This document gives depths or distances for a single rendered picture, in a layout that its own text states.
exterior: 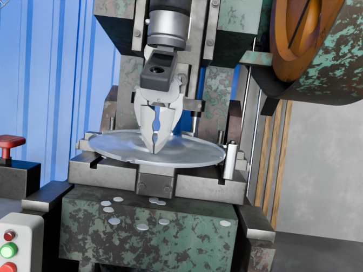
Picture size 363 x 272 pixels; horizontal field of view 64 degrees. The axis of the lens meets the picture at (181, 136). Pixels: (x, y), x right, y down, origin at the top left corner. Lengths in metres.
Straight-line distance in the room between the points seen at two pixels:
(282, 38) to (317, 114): 1.13
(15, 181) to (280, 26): 0.96
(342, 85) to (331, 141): 1.52
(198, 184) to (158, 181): 0.10
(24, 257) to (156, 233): 0.26
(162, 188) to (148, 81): 0.33
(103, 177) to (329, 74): 0.57
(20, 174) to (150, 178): 0.28
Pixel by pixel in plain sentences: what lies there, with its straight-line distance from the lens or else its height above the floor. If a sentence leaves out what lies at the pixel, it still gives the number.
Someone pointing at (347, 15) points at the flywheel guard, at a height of 1.07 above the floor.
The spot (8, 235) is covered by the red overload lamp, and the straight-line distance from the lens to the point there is 0.64.
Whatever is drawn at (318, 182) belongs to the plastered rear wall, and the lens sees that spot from 2.28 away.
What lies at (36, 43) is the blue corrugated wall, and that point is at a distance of 2.23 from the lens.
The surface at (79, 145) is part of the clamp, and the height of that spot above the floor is 0.72.
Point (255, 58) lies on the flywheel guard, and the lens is 0.97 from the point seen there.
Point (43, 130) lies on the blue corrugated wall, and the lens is 2.22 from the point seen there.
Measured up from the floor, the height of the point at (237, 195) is 0.67.
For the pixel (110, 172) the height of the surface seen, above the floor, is 0.69.
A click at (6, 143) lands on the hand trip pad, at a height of 0.76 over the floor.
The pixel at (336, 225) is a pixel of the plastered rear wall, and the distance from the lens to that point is 2.44.
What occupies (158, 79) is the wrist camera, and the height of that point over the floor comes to 0.92.
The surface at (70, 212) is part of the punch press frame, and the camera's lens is 0.71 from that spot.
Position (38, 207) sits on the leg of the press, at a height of 0.63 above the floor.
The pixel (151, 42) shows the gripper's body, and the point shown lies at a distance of 0.54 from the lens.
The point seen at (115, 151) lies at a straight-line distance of 0.55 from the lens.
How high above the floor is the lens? 0.90
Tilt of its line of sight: 9 degrees down
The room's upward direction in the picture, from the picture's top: 7 degrees clockwise
